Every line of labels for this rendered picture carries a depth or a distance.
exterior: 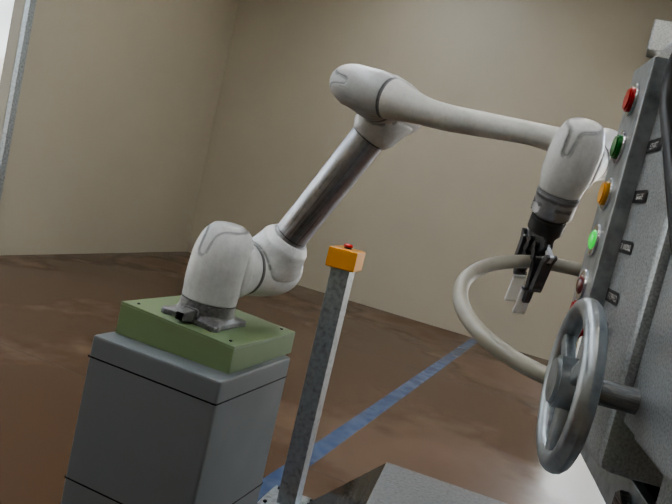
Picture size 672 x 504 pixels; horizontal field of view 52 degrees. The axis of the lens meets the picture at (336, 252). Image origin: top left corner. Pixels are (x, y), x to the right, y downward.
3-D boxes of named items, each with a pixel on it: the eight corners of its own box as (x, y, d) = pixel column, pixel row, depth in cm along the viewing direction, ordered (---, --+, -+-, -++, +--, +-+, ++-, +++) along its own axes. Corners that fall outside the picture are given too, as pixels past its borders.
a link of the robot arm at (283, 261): (214, 268, 206) (261, 271, 224) (242, 308, 199) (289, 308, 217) (374, 55, 179) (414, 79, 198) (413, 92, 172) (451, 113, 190)
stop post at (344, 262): (318, 503, 291) (378, 252, 280) (301, 522, 272) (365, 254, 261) (275, 486, 297) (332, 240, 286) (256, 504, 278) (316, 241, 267)
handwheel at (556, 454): (677, 538, 51) (735, 342, 49) (539, 499, 52) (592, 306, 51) (626, 463, 65) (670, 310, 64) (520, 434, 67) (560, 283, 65)
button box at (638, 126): (606, 333, 72) (682, 60, 69) (580, 326, 73) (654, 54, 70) (591, 320, 80) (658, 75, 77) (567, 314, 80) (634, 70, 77)
